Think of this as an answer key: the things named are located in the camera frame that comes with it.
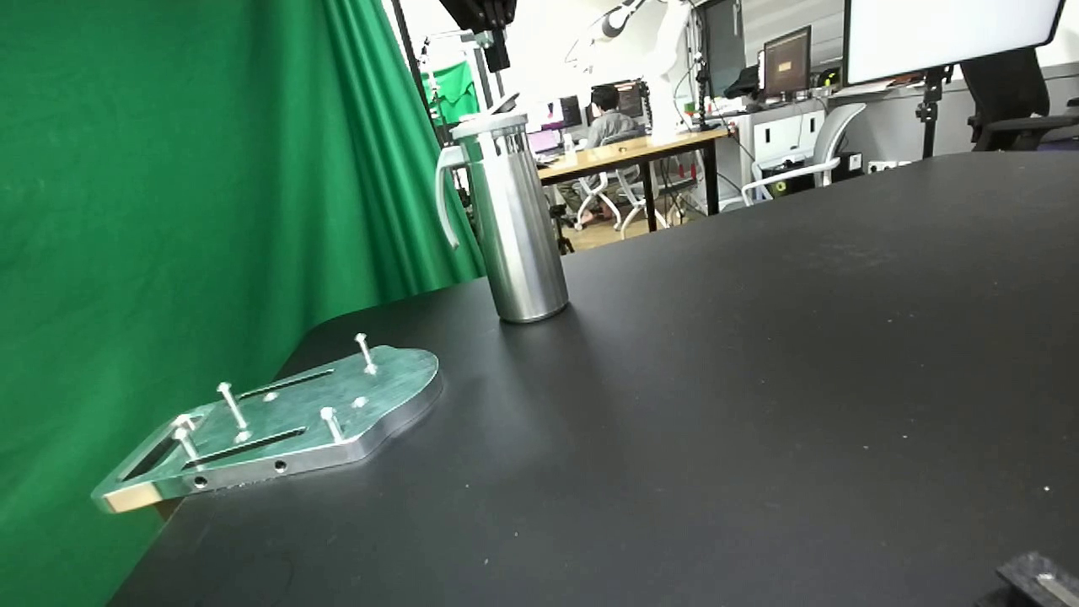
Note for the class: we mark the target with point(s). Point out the person seated in background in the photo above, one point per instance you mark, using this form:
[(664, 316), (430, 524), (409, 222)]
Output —
[(608, 121)]

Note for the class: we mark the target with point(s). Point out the wooden desk in background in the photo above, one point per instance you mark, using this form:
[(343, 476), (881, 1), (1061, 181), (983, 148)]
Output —
[(643, 151)]

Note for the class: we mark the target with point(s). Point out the large white monitor screen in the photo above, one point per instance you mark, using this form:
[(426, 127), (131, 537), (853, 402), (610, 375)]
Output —
[(885, 37)]

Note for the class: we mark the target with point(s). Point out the silver steel flask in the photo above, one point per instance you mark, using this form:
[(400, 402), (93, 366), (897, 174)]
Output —
[(518, 243)]

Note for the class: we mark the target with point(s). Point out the black robot gripper above flask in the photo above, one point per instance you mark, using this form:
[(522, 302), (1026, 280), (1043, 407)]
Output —
[(488, 19)]

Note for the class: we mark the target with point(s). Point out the metal mounting plate with bolts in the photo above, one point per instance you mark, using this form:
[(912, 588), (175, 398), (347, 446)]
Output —
[(318, 420)]

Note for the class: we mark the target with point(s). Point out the green screen curtain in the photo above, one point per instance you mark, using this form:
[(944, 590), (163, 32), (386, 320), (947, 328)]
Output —
[(188, 185)]

